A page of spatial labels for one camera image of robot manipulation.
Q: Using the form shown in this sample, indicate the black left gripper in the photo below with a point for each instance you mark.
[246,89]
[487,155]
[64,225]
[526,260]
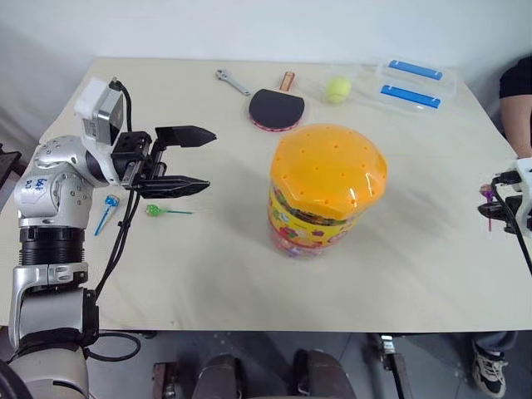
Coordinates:
[133,156]

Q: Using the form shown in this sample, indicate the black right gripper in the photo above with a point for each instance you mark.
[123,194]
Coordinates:
[514,210]

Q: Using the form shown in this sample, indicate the purple lollipop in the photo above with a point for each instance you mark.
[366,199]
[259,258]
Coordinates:
[487,193]

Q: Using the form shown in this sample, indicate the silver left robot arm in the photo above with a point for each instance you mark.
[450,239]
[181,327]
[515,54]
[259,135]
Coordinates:
[50,199]

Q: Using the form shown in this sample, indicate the person's bare forearm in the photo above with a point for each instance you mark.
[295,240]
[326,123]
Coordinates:
[517,124]

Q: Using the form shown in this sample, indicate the clear printed lollipop jar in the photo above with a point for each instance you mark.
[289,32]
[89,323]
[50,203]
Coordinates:
[307,232]

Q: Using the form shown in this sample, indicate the orange perforated jar lid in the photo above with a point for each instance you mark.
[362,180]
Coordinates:
[328,166]

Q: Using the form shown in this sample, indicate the green lollipop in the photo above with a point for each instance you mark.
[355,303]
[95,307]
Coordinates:
[153,210]

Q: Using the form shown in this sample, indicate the blue lollipop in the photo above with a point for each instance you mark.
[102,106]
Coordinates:
[111,202]

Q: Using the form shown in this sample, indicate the silver adjustable wrench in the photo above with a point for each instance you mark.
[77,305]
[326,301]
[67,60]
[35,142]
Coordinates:
[232,82]

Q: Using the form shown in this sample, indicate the black table tennis paddle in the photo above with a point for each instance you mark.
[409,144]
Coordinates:
[274,109]

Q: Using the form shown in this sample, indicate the person's black sleeve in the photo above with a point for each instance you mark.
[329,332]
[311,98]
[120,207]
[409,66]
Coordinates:
[517,79]

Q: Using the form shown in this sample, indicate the clear container with blue latches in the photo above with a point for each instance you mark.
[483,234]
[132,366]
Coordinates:
[411,89]

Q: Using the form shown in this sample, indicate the person's jeans leg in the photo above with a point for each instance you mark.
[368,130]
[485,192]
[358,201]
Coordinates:
[496,341]

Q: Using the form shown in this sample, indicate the black object beside table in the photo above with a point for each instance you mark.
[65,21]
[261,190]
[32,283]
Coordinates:
[8,166]

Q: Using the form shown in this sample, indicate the yellow tennis ball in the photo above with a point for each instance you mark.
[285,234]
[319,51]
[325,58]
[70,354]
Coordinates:
[338,89]

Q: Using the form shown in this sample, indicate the person's white sneaker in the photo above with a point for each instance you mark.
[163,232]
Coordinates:
[490,370]

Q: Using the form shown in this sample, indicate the clear open plastic container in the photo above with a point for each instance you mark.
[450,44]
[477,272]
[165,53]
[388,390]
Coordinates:
[359,79]

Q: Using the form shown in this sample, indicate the metal table leg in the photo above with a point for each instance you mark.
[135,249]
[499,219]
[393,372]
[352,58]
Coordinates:
[390,365]

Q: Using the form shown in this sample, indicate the dark rounded shape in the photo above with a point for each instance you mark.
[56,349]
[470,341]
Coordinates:
[322,374]
[222,376]

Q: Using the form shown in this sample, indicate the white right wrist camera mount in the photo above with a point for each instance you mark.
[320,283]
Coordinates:
[525,183]

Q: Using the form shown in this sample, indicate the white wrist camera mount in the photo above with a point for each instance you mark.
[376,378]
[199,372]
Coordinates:
[101,112]
[525,183]

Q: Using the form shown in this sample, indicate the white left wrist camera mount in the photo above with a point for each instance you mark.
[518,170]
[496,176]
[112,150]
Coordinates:
[101,112]

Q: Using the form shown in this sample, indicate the rusty brown metal bracket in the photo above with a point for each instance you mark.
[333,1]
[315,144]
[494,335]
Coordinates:
[164,380]

